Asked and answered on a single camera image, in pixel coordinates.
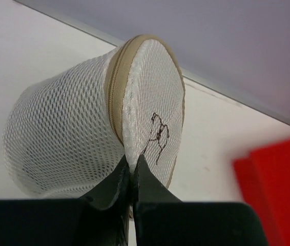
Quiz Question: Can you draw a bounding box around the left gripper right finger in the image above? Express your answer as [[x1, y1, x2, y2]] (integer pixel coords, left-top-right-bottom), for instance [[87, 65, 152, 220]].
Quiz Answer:
[[133, 155, 268, 245]]

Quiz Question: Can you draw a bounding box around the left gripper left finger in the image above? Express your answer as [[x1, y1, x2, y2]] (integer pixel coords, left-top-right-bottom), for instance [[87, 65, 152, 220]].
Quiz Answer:
[[0, 157, 130, 245]]

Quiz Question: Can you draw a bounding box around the white mesh laundry bag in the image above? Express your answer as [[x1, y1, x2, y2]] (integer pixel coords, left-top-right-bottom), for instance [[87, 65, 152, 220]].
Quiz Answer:
[[3, 35, 185, 198]]

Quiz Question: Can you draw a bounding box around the red plastic tray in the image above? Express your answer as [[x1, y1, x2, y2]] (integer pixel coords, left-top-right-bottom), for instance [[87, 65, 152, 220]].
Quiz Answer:
[[233, 140, 290, 246]]

